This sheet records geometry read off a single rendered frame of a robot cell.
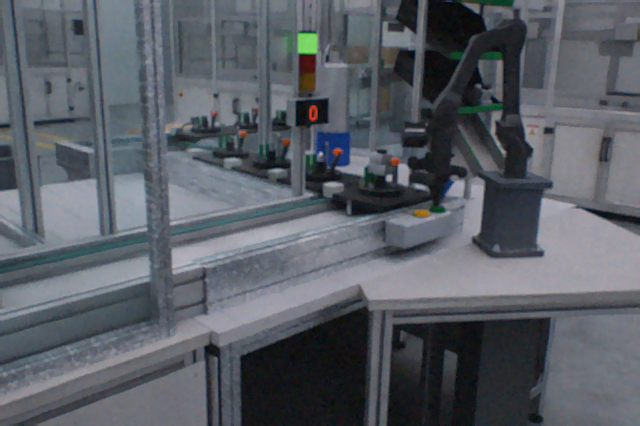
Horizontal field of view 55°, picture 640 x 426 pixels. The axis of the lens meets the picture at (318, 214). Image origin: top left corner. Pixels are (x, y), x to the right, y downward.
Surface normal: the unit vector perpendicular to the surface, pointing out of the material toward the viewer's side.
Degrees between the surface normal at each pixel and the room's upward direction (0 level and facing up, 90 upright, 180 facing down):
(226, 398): 90
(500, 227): 90
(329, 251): 90
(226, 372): 90
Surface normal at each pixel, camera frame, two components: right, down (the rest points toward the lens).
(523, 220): 0.14, 0.27
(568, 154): -0.60, 0.20
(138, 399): 0.69, 0.21
